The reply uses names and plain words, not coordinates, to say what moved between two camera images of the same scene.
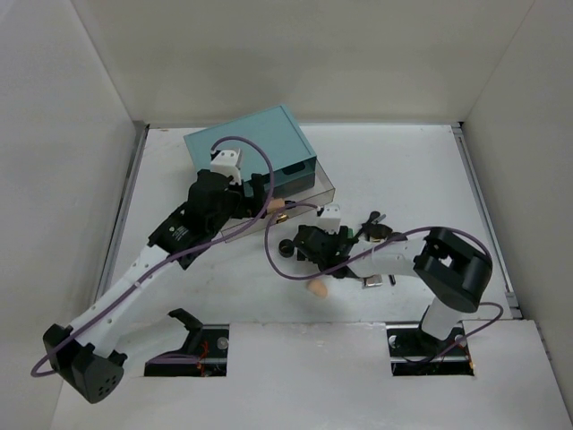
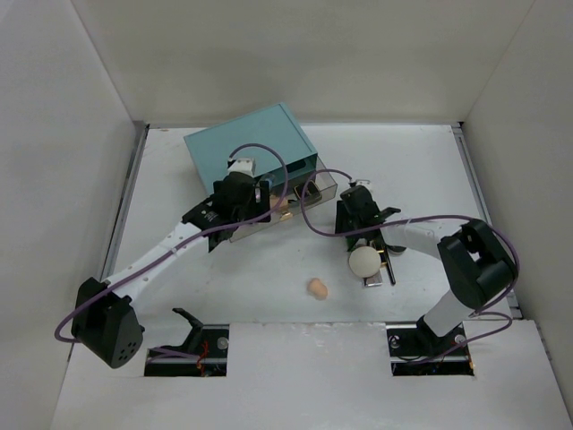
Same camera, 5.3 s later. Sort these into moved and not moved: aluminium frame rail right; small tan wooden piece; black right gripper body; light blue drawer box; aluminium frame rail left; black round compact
Moved: black round compact; black right gripper body
Not moved: aluminium frame rail left; aluminium frame rail right; light blue drawer box; small tan wooden piece
